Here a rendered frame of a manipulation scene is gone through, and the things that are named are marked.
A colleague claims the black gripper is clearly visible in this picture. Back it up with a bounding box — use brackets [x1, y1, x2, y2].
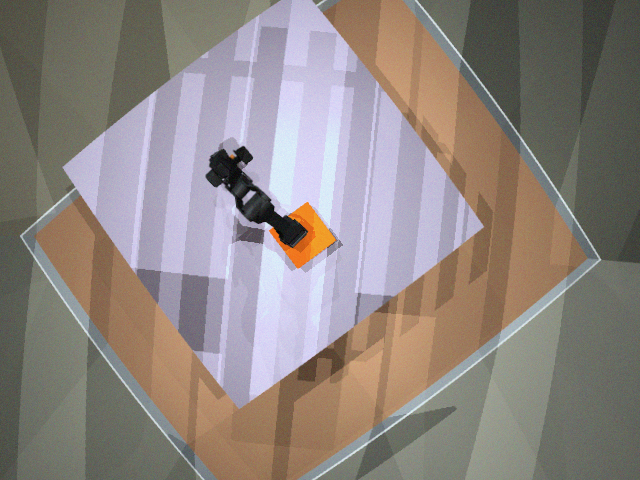
[205, 146, 253, 187]

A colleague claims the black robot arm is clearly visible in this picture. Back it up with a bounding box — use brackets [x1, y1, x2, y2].
[209, 149, 308, 249]

